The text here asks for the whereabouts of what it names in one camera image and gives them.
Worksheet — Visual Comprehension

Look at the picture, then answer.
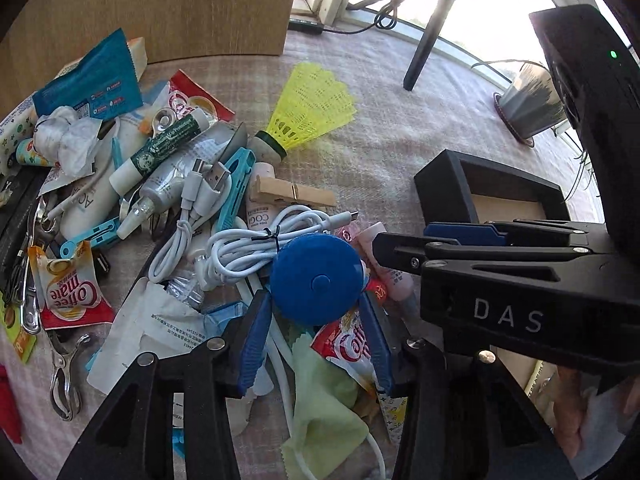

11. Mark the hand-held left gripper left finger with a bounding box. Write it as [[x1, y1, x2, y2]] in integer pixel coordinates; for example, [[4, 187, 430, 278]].
[[57, 289, 274, 480]]

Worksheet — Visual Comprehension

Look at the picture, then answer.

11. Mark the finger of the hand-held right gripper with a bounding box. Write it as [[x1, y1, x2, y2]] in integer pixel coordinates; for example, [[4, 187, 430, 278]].
[[374, 231, 618, 278], [424, 219, 610, 247]]

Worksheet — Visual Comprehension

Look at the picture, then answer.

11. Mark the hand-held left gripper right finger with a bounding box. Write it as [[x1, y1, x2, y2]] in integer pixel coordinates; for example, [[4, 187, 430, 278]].
[[357, 291, 576, 480]]

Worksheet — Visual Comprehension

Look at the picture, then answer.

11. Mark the white rubber cord with beads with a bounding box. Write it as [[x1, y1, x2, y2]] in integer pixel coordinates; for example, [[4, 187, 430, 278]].
[[235, 280, 388, 480]]

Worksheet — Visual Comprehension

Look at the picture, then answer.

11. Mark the black tray box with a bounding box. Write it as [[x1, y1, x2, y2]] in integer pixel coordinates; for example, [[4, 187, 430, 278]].
[[414, 149, 573, 231]]

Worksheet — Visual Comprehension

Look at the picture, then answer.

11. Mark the blue round tape measure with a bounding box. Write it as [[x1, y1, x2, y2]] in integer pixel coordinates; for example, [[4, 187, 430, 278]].
[[270, 234, 368, 326]]

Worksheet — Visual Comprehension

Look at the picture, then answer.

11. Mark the white usb cable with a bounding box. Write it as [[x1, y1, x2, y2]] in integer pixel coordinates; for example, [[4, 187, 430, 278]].
[[192, 205, 361, 293], [147, 157, 233, 283]]

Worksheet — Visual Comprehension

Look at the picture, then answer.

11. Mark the yellow plastic shuttlecock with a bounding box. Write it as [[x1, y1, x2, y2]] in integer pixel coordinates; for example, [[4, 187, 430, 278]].
[[250, 62, 358, 163]]

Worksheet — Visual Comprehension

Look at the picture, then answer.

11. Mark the pink plaid cloth desktop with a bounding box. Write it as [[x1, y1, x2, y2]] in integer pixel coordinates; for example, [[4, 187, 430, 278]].
[[0, 32, 640, 480]]

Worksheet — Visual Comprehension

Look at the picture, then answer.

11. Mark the person's right hand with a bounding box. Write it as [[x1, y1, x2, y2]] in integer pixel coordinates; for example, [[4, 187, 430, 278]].
[[552, 365, 601, 453]]

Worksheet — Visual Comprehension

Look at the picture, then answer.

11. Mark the pink tube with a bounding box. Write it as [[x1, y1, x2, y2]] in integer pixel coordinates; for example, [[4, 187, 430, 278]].
[[357, 222, 416, 306]]

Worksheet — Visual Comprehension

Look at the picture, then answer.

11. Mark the red white creamer sachet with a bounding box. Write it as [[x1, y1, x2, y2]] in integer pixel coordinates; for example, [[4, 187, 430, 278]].
[[165, 70, 236, 126], [310, 307, 386, 396], [27, 240, 117, 331]]

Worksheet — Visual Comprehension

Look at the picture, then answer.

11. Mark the light green cloth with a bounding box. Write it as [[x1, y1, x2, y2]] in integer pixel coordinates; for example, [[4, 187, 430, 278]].
[[280, 330, 371, 468]]

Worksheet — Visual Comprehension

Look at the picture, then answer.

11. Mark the crushed clear plastic bottle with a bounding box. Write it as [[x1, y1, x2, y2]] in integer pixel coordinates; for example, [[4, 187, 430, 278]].
[[165, 267, 208, 311]]

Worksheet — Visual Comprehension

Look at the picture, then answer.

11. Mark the white paper pouch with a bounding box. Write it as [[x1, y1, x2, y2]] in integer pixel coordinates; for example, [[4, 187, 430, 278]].
[[86, 277, 226, 396]]

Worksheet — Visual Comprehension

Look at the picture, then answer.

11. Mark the potted plant grey pot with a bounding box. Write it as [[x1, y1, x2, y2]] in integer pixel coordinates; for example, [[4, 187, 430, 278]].
[[470, 57, 601, 171]]

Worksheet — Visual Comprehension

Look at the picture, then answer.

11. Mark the wooden clothespin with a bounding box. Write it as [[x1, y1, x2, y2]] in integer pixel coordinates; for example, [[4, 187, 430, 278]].
[[249, 176, 338, 208]]

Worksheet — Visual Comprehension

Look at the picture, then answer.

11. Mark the round dark red coaster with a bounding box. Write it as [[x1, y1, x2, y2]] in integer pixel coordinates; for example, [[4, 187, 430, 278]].
[[491, 91, 536, 149]]

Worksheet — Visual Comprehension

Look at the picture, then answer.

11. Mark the light blue plastic clip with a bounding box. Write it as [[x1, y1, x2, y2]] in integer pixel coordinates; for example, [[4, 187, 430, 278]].
[[216, 147, 257, 233]]

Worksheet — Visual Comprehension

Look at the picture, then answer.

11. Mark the light blue clothes peg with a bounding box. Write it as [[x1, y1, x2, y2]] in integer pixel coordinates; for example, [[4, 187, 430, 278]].
[[60, 215, 123, 258]]

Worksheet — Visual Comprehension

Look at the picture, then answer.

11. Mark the metal spring clip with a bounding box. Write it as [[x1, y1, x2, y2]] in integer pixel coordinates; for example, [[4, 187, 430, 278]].
[[49, 332, 92, 422]]

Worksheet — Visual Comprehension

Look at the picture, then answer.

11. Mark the black tripod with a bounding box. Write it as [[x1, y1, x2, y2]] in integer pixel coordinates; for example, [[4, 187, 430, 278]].
[[350, 0, 481, 92]]

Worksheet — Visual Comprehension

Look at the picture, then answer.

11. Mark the green label lip balm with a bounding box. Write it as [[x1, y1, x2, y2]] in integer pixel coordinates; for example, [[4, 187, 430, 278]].
[[109, 109, 211, 193]]

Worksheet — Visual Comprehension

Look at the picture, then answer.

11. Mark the large white tube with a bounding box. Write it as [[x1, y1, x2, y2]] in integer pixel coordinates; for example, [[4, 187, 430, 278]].
[[60, 160, 131, 241]]

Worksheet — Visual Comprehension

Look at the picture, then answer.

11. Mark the yellow green sachet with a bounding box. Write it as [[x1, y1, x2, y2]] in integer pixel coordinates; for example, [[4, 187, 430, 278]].
[[0, 305, 38, 363]]

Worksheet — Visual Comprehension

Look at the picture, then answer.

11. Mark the small metal spoon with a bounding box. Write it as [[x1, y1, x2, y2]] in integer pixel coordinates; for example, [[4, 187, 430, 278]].
[[150, 107, 178, 136]]

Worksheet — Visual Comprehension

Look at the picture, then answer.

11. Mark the black power strip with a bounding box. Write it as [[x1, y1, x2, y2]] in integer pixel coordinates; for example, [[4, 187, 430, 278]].
[[287, 17, 326, 36]]

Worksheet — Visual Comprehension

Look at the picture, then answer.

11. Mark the black case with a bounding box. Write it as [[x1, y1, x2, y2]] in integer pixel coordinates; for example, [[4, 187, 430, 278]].
[[0, 170, 47, 291]]

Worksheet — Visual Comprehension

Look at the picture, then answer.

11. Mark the crumpled white tissue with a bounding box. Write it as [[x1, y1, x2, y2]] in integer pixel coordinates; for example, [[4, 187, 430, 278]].
[[32, 105, 103, 178]]

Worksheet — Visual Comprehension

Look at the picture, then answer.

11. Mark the blue foil packet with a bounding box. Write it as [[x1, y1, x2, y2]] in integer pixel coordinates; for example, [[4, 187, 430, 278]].
[[32, 27, 143, 121]]

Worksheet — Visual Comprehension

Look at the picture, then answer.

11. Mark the white patterned tissue pack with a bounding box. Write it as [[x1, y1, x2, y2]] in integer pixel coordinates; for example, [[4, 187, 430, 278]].
[[0, 102, 40, 171]]

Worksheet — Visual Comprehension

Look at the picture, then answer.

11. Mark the large wooden board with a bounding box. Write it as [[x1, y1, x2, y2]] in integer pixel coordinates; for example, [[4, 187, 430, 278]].
[[0, 0, 296, 121]]

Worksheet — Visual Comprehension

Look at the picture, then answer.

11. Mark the black power cable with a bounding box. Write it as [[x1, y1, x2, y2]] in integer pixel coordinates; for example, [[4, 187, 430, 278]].
[[322, 0, 451, 36]]

